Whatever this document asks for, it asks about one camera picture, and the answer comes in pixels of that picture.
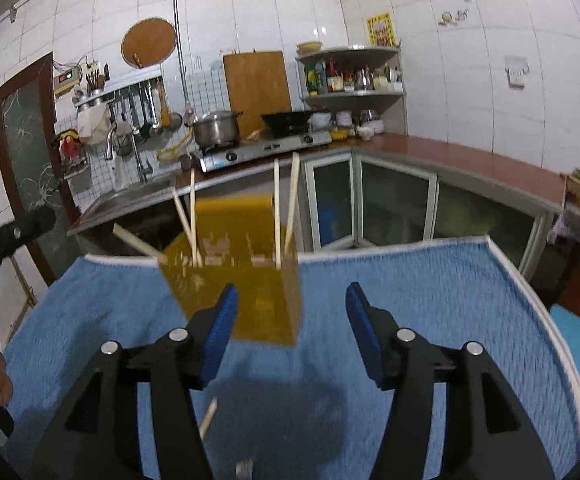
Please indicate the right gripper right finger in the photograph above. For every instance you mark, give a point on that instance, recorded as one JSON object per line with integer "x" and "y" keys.
{"x": 488, "y": 434}

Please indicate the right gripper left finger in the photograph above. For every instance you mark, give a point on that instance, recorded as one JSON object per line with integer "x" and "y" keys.
{"x": 94, "y": 434}

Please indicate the wooden chopstick long diagonal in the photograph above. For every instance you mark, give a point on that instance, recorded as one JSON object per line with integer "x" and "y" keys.
{"x": 208, "y": 417}

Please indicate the green-handled fork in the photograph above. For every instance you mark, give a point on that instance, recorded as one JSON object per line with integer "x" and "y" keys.
{"x": 244, "y": 469}

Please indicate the wooden chopstick crossing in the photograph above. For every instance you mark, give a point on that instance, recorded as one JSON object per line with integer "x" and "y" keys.
{"x": 276, "y": 213}

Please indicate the kitchen counter with cabinets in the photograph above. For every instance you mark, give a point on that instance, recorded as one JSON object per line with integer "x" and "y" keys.
{"x": 388, "y": 190}

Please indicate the brown glass door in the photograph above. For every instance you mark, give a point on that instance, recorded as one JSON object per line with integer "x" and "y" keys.
{"x": 31, "y": 165}

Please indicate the steel sink faucet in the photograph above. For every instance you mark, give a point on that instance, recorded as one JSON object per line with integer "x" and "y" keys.
{"x": 120, "y": 144}

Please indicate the blue textured table cloth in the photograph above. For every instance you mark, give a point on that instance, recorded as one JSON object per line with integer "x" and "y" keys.
{"x": 308, "y": 411}

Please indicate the yellow plastic utensil holder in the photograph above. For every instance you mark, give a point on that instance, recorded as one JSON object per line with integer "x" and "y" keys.
{"x": 240, "y": 242}

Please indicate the gas stove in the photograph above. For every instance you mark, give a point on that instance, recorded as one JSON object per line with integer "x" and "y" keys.
{"x": 250, "y": 152}

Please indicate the round woven mat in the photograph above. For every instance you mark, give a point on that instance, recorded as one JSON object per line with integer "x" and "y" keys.
{"x": 148, "y": 42}

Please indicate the steel cooking pot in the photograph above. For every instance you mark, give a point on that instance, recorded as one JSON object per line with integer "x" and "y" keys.
{"x": 216, "y": 129}

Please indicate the wooden cutting board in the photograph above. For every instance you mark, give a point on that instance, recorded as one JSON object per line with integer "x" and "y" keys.
{"x": 257, "y": 85}

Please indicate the black wok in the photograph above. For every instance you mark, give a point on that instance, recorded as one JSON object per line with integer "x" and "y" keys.
{"x": 283, "y": 124}

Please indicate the corner shelf unit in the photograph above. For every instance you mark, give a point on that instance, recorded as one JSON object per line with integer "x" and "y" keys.
{"x": 358, "y": 79}

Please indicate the wall utensil rack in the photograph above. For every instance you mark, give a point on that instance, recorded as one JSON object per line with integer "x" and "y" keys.
{"x": 134, "y": 102}

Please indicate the white wall socket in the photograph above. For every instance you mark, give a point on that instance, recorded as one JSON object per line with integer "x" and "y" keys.
{"x": 516, "y": 68}

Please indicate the yellow wall poster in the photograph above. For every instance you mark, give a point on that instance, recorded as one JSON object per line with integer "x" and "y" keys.
{"x": 381, "y": 31}

